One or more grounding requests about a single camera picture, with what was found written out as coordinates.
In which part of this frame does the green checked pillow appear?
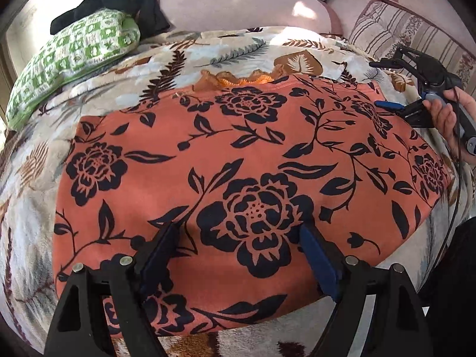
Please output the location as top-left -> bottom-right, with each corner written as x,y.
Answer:
5,7 -> 142,131

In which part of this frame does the pink quilted bolster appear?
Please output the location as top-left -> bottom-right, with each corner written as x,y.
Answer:
156,0 -> 341,40

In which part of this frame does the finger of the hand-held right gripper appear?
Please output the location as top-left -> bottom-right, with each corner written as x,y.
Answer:
369,46 -> 421,72
374,100 -> 425,120

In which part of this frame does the orange black floral shirt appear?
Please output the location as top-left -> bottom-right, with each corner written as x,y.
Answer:
52,69 -> 452,341

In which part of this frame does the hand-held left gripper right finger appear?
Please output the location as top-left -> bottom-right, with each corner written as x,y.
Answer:
299,223 -> 436,357

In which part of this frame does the black cable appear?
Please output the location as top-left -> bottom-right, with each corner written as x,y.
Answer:
429,89 -> 470,279

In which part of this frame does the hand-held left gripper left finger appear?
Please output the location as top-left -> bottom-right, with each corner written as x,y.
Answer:
44,221 -> 183,357

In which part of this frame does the black garment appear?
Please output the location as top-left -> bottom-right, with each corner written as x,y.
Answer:
50,0 -> 171,40

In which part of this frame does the striped floral cushion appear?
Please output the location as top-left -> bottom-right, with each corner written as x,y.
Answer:
347,0 -> 476,90

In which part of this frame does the cream leaf print blanket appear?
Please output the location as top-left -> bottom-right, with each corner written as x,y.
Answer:
0,26 -> 476,357

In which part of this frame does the person's dark clothing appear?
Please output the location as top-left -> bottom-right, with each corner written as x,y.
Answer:
420,216 -> 476,357

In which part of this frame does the person's right hand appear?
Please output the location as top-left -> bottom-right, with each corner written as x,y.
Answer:
426,87 -> 476,157

